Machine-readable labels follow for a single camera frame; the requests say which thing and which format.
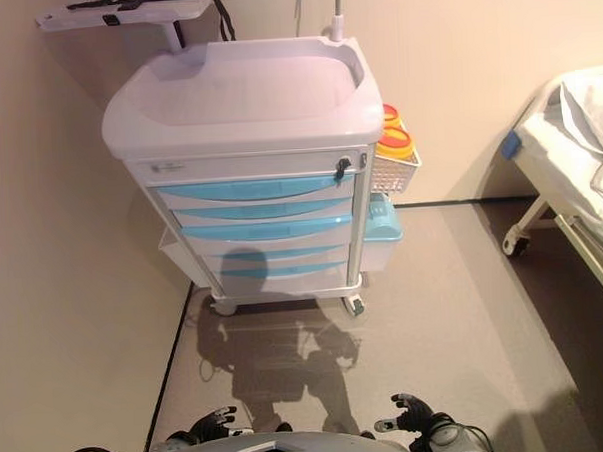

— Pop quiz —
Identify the waste bin with blue lid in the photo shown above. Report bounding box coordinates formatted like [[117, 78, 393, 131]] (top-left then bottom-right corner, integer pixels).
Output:
[[359, 191, 408, 273]]

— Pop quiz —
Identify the black drawer key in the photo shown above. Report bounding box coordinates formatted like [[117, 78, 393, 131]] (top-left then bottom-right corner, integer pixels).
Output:
[[331, 156, 353, 181]]

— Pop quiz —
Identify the white bed mattress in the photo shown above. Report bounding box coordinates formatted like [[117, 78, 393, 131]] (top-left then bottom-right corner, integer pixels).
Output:
[[518, 100, 603, 257]]

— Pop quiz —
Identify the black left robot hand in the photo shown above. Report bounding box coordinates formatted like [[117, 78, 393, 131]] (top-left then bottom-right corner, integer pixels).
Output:
[[188, 402, 255, 445]]

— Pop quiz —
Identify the clear side bin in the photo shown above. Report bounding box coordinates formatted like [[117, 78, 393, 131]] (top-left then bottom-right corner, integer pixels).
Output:
[[155, 224, 198, 278]]

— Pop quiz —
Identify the blue bed corner bumper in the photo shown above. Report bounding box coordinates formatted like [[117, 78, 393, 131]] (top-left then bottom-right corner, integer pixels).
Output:
[[500, 130, 525, 161]]

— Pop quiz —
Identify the white hospital bed frame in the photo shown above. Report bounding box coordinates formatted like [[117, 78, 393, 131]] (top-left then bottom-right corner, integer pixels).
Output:
[[493, 65, 603, 323]]

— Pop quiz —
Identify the metal IV pole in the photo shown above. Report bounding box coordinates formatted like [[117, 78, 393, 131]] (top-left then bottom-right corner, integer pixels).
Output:
[[327, 0, 348, 44]]

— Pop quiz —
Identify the white side shelf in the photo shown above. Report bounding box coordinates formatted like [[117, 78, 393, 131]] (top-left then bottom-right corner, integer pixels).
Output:
[[33, 0, 220, 61]]

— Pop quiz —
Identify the cart caster wheel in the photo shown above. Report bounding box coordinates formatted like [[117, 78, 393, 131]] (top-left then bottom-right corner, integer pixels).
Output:
[[211, 293, 239, 316], [339, 290, 370, 318]]

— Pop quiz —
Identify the white folded duvet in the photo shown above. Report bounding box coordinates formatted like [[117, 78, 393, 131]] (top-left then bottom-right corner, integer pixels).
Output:
[[557, 67, 603, 216]]

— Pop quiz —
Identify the white lockable cart drawer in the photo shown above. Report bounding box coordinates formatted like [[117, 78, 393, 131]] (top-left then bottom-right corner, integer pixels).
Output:
[[136, 147, 363, 187]]

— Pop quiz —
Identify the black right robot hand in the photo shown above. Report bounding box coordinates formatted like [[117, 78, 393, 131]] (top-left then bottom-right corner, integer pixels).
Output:
[[372, 390, 435, 437]]

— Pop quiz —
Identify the white wire basket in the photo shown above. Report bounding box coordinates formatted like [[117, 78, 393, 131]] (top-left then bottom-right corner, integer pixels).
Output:
[[367, 148, 425, 194]]

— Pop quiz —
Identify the bed caster wheel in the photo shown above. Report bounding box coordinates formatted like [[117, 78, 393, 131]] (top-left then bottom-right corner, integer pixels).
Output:
[[500, 230, 529, 258]]

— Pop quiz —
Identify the white medical cart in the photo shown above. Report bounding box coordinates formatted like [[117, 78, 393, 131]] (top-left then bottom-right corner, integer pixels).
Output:
[[97, 33, 394, 323]]

